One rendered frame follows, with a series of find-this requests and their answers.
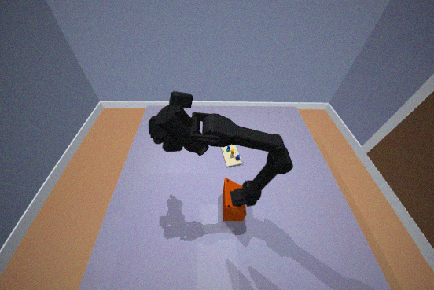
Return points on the pale yellow board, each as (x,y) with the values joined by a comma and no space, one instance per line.
(231,155)

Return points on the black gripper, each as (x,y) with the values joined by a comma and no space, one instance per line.
(185,100)

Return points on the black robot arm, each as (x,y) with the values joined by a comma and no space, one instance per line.
(219,131)

